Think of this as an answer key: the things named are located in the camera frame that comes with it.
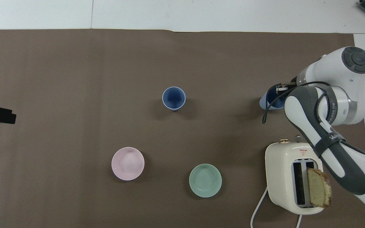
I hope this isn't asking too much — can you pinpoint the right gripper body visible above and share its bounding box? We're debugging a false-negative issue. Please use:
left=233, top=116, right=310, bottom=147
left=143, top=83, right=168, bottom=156
left=275, top=77, right=298, bottom=95

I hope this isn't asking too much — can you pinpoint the green plate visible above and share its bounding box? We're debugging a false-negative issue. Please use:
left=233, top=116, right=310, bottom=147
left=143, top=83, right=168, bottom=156
left=189, top=163, right=222, bottom=199

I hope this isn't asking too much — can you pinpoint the white power cord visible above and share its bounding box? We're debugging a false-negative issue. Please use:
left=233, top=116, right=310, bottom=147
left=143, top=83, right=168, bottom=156
left=250, top=186, right=303, bottom=228

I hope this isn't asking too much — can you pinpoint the pink plate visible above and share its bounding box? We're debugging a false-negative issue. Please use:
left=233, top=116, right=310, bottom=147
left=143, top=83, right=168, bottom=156
left=111, top=147, right=145, bottom=181

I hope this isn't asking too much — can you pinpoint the slice of bread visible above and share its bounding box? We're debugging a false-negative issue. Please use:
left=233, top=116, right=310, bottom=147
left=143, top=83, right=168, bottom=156
left=306, top=168, right=333, bottom=209

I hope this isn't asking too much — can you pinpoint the cream white toaster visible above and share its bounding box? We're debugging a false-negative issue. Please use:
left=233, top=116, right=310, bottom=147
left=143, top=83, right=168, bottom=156
left=265, top=138, right=324, bottom=216

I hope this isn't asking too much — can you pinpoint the black cable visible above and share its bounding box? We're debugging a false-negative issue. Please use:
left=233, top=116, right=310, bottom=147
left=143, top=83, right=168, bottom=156
left=262, top=81, right=332, bottom=125

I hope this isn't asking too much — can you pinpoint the blue cup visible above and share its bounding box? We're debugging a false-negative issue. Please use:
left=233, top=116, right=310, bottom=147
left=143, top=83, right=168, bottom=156
left=162, top=86, right=186, bottom=111
left=259, top=85, right=288, bottom=111

